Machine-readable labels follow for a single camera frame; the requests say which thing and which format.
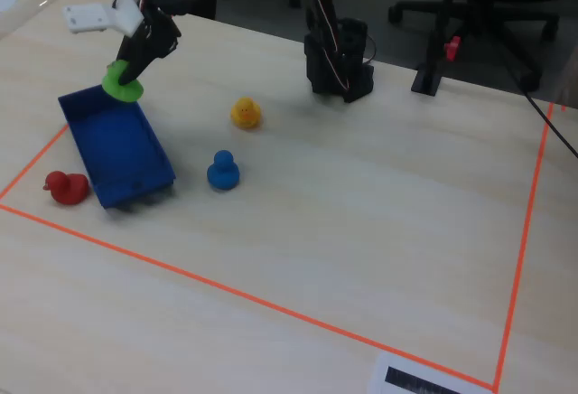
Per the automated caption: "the orange tape line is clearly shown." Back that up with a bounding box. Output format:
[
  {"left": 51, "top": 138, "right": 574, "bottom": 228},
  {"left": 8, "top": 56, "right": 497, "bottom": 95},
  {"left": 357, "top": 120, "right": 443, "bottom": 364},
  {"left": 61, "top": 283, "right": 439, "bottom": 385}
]
[
  {"left": 0, "top": 202, "right": 498, "bottom": 390},
  {"left": 0, "top": 125, "right": 70, "bottom": 201},
  {"left": 491, "top": 101, "right": 555, "bottom": 394}
]

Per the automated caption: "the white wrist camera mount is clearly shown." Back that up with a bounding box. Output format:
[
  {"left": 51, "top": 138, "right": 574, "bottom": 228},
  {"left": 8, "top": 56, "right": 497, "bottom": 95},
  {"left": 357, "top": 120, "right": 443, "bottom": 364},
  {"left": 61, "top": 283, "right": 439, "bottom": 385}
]
[{"left": 61, "top": 0, "right": 146, "bottom": 37}]

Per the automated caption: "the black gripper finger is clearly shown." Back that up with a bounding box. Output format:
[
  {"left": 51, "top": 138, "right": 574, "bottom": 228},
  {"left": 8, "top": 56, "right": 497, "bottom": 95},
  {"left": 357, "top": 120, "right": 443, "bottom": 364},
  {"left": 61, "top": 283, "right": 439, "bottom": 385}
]
[
  {"left": 114, "top": 34, "right": 142, "bottom": 65},
  {"left": 117, "top": 43, "right": 171, "bottom": 87}
]

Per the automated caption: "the black straight cable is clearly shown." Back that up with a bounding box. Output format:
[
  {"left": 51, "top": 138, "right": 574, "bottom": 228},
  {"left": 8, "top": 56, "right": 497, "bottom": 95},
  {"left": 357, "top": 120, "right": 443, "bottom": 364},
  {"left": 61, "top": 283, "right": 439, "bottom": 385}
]
[{"left": 508, "top": 67, "right": 578, "bottom": 159}]

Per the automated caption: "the blue plastic box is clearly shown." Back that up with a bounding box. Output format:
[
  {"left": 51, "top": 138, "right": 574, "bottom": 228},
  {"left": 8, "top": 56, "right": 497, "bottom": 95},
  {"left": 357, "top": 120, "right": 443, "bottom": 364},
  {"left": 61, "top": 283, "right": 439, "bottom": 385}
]
[{"left": 57, "top": 84, "right": 177, "bottom": 211}]

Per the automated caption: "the red rubber duck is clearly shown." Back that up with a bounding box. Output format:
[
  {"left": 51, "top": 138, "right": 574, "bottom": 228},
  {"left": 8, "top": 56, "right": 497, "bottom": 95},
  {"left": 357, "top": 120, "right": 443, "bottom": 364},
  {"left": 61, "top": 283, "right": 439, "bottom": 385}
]
[{"left": 42, "top": 170, "right": 90, "bottom": 206}]

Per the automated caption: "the yellow rubber duck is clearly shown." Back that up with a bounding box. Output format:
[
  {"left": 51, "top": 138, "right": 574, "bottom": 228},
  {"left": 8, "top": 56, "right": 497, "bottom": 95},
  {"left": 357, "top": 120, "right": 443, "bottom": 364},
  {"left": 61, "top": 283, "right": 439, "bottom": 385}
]
[{"left": 229, "top": 97, "right": 263, "bottom": 131}]

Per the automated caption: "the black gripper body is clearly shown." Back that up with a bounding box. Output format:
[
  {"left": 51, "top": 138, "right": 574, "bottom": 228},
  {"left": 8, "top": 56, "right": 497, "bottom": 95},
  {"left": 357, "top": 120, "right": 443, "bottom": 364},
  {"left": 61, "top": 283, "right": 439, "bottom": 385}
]
[{"left": 134, "top": 6, "right": 182, "bottom": 60}]

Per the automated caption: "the white paper label black bar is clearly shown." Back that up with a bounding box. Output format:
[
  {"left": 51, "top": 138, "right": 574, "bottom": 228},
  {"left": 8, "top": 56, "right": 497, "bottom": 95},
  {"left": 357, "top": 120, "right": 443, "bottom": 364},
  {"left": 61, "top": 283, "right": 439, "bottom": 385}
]
[{"left": 368, "top": 351, "right": 494, "bottom": 394}]

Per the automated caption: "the clear plastic sheet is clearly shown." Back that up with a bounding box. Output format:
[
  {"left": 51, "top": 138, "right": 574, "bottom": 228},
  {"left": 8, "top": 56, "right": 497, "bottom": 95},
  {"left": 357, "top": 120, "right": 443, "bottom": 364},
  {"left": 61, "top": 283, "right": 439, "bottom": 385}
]
[{"left": 0, "top": 0, "right": 63, "bottom": 38}]

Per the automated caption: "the green rubber duck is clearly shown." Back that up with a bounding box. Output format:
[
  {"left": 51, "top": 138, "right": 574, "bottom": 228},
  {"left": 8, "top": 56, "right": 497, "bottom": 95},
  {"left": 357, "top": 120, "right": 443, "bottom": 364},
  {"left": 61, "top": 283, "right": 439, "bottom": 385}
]
[{"left": 101, "top": 60, "right": 145, "bottom": 104}]

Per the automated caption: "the red clamp knob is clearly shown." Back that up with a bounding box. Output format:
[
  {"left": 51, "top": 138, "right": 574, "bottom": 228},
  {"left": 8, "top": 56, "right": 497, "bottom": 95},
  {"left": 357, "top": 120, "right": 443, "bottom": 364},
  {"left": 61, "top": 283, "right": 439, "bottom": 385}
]
[{"left": 443, "top": 35, "right": 462, "bottom": 62}]

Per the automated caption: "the blue rubber duck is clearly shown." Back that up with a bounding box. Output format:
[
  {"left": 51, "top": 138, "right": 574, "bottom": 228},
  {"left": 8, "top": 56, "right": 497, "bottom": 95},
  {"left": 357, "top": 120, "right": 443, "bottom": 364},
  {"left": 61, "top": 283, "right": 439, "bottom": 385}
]
[{"left": 206, "top": 149, "right": 240, "bottom": 192}]

